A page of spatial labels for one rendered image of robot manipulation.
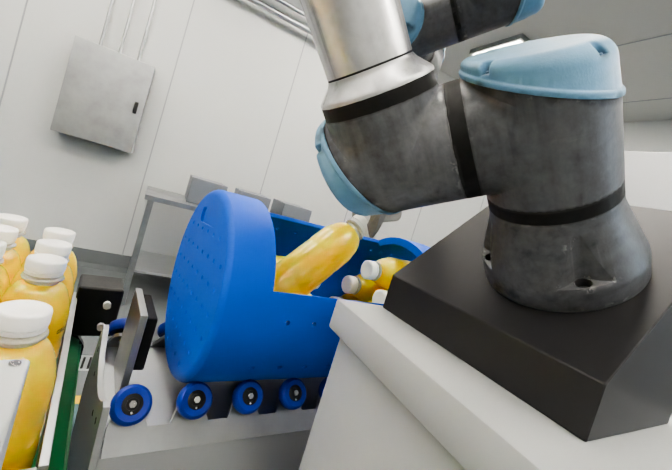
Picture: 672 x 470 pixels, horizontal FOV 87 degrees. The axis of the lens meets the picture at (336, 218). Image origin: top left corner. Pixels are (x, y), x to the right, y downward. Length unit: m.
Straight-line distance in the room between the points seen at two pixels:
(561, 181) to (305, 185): 4.02
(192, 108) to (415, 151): 3.74
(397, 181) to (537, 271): 0.15
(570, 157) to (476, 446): 0.23
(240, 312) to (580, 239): 0.37
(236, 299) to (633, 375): 0.39
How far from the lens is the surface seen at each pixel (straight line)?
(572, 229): 0.37
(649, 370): 0.43
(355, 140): 0.34
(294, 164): 4.22
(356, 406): 0.44
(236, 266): 0.46
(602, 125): 0.35
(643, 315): 0.41
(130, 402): 0.53
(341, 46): 0.34
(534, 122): 0.32
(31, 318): 0.39
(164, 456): 0.58
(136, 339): 0.56
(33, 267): 0.53
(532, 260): 0.38
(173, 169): 3.98
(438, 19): 0.57
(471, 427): 0.32
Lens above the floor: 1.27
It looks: 2 degrees down
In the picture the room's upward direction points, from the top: 17 degrees clockwise
